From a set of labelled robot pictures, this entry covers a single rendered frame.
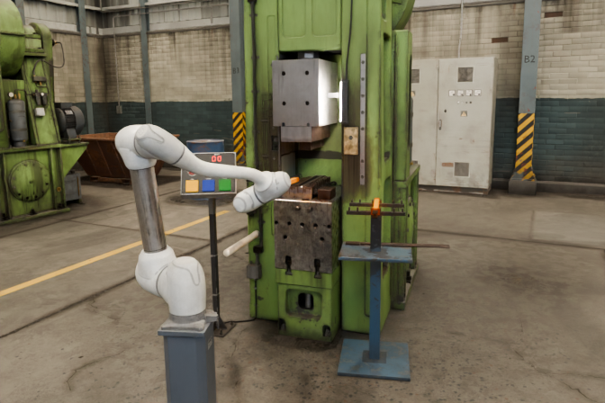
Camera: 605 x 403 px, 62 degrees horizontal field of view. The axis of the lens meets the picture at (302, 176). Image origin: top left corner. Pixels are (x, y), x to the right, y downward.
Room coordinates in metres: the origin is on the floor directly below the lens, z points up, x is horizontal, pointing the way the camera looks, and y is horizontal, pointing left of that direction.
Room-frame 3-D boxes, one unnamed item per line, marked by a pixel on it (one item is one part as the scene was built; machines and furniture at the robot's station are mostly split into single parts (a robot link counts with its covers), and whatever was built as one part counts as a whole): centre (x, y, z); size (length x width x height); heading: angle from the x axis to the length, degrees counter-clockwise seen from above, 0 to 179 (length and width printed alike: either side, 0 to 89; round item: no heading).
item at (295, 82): (3.25, -0.07, 1.56); 0.42 x 0.39 x 0.40; 161
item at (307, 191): (3.26, -0.03, 0.96); 0.42 x 0.20 x 0.09; 161
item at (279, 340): (3.02, 0.05, 0.01); 0.58 x 0.39 x 0.01; 71
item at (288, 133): (3.26, -0.03, 1.32); 0.42 x 0.20 x 0.10; 161
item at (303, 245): (3.26, -0.09, 0.69); 0.56 x 0.38 x 0.45; 161
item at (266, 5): (3.50, 0.20, 1.15); 0.44 x 0.26 x 2.30; 161
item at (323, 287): (3.26, -0.09, 0.23); 0.55 x 0.37 x 0.47; 161
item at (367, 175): (3.28, -0.44, 1.15); 0.44 x 0.26 x 2.30; 161
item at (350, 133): (3.09, -0.30, 1.27); 0.09 x 0.02 x 0.17; 71
